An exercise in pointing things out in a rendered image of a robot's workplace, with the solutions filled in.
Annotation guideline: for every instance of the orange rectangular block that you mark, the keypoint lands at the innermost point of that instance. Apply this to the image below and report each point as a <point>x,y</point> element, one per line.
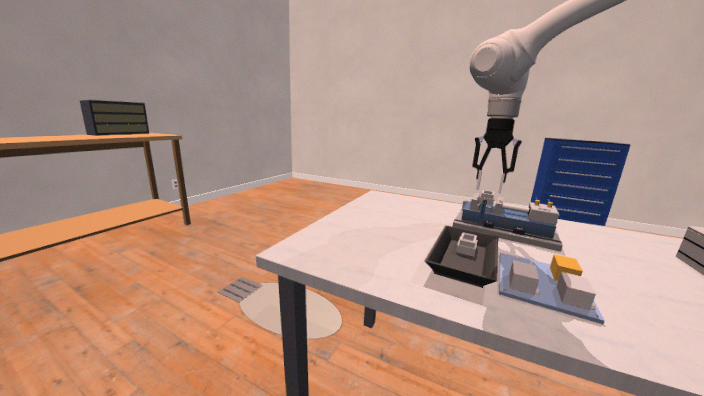
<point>564,264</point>

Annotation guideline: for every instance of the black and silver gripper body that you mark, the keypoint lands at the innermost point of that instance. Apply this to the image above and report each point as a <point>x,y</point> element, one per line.
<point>499,128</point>

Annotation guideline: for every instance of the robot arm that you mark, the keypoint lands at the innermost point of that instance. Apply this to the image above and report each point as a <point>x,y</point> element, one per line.
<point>500,62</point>

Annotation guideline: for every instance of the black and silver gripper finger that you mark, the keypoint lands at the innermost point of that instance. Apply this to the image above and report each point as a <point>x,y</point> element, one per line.
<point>479,167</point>
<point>516,144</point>

